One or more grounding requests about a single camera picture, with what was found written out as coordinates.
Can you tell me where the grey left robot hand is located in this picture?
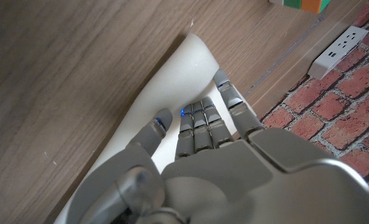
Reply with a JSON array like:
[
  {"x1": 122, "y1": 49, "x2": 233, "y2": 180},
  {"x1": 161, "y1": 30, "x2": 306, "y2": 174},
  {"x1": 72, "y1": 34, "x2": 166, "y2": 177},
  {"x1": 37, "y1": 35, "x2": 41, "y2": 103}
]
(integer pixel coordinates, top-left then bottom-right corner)
[{"x1": 65, "y1": 68, "x2": 369, "y2": 224}]

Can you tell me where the beige cloth sheet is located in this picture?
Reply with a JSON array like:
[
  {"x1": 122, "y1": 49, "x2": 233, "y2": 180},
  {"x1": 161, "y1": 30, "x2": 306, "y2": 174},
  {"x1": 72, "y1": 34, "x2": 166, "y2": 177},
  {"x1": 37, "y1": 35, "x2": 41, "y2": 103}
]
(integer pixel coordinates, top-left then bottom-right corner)
[{"x1": 53, "y1": 33, "x2": 256, "y2": 224}]

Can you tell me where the red brick print backdrop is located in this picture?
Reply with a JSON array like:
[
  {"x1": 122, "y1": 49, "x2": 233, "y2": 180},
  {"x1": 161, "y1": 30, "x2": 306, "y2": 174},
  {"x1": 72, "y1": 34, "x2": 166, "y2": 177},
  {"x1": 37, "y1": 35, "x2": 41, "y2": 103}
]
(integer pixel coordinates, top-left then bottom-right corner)
[{"x1": 260, "y1": 0, "x2": 369, "y2": 203}]

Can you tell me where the white power strip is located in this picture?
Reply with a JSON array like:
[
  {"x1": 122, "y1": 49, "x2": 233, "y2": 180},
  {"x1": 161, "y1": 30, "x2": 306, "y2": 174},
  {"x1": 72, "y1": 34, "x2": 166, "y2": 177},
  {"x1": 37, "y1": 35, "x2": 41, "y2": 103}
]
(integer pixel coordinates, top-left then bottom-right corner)
[{"x1": 307, "y1": 26, "x2": 369, "y2": 81}]

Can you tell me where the multicolour lego cube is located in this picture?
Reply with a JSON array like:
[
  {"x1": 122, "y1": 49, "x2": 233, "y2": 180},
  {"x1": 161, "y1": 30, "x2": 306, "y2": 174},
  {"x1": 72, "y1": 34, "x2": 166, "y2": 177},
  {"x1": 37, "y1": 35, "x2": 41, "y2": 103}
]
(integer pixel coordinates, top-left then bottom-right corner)
[{"x1": 268, "y1": 0, "x2": 332, "y2": 14}]

